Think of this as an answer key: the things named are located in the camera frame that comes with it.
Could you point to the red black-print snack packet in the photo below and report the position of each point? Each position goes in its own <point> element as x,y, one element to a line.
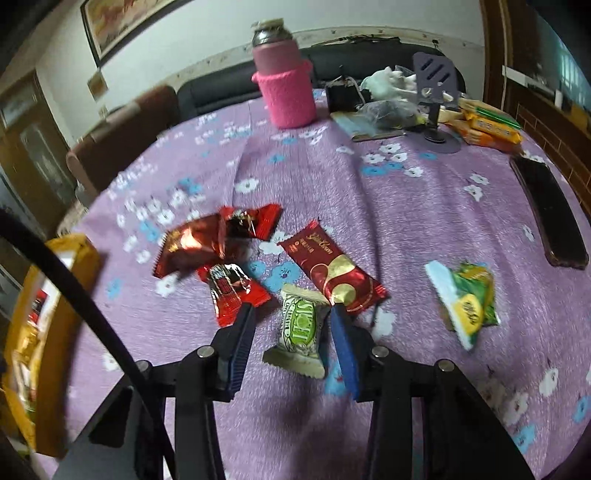
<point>226,288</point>
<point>251,221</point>

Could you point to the pink thermos with knitted sleeve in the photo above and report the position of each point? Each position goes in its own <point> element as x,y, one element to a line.
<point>284,78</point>

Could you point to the yellow cardboard box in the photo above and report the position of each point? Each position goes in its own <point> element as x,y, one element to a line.
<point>69,263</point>

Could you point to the green yellow-label snack packet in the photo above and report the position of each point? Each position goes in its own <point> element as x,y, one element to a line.
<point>468,302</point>

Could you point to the grey phone stand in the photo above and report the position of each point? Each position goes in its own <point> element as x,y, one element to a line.
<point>434,71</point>

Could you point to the small wall plaque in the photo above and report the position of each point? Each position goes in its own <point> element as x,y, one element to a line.
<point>97,85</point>

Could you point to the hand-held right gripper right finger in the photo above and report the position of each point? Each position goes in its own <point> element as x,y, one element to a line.
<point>346,357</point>

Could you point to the wooden door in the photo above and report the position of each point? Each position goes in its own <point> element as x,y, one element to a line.
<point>32,152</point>

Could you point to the framed wall picture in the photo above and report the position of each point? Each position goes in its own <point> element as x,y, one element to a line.
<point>124,21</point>

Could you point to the brown chair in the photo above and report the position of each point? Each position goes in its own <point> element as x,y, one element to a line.
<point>124,134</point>

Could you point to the green and white candy packet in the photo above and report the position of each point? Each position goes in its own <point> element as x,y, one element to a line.
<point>300,327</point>

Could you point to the thin booklet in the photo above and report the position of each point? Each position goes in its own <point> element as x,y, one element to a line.
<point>360,129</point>

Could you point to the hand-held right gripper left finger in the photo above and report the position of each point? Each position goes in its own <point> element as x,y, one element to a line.
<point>238,353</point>

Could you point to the black smartphone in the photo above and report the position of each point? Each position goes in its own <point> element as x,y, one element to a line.
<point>549,212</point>

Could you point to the pile of orange cracker packets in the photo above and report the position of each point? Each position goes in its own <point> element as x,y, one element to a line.
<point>491,127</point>

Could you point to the black box device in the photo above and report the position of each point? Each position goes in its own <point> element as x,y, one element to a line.
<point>341,94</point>

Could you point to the wooden cabinet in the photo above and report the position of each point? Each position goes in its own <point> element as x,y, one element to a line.
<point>554,134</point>

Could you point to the white long box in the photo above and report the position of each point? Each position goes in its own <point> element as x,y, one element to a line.
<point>519,76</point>

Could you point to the black sofa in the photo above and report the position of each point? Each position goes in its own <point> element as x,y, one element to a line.
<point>217,90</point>

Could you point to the dark red gold snack packet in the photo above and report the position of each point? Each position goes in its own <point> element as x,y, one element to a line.
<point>332,267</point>

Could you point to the shiny red-brown foil packet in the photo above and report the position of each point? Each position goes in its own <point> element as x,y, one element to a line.
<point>189,244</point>

